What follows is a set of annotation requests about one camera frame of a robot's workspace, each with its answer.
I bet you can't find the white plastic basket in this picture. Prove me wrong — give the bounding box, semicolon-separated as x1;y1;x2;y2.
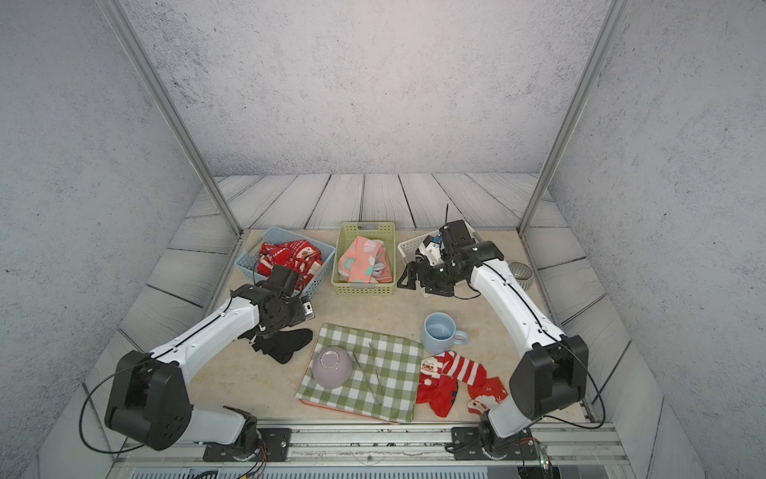
397;225;484;265

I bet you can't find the red bear Christmas sock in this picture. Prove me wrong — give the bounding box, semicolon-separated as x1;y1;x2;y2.
257;239;324;291

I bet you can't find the metal base rail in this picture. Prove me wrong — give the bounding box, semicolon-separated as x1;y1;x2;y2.
107;418;636;479

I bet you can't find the grey striped ceramic mug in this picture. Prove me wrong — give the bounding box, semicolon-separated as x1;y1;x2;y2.
509;261;535;291

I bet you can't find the pink sock with blue text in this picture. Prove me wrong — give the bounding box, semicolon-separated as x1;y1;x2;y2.
338;237;393;285

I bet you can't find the lilac ceramic bowl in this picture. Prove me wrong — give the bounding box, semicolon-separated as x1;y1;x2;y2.
311;346;353;389

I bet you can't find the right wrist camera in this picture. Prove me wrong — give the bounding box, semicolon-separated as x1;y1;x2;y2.
416;220;476;267

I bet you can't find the black sock with blue patch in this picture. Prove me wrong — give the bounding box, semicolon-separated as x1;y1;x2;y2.
251;329;313;364

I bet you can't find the red Santa sock front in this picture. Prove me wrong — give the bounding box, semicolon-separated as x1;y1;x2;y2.
467;377;509;416

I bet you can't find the light blue ceramic mug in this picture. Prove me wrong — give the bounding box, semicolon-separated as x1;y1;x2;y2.
420;313;470;355

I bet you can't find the right aluminium frame post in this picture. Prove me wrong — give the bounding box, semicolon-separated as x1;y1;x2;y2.
517;0;630;237

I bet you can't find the light green plastic basket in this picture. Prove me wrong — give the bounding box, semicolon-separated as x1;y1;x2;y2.
331;222;396;295

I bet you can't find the light blue plastic basket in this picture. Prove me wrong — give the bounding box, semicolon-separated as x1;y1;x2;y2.
235;227;336;299

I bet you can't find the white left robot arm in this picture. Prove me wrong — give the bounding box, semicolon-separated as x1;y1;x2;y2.
105;285;314;457

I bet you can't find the red white striped Santa sock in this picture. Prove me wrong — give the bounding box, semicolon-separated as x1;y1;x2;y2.
420;351;488;386

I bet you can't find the green white checkered cloth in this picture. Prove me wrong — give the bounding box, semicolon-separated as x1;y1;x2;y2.
295;323;425;423

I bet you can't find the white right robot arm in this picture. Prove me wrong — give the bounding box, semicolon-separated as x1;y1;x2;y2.
398;235;590;439

